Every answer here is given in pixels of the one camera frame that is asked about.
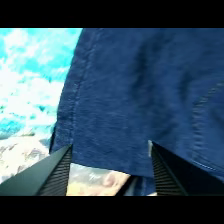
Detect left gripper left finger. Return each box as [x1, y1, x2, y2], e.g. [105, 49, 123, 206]
[0, 143, 74, 197]

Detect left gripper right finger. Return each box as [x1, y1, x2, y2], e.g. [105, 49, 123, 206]
[150, 141, 224, 197]

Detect dark blue garment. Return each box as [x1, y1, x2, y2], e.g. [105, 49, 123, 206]
[48, 27, 224, 197]

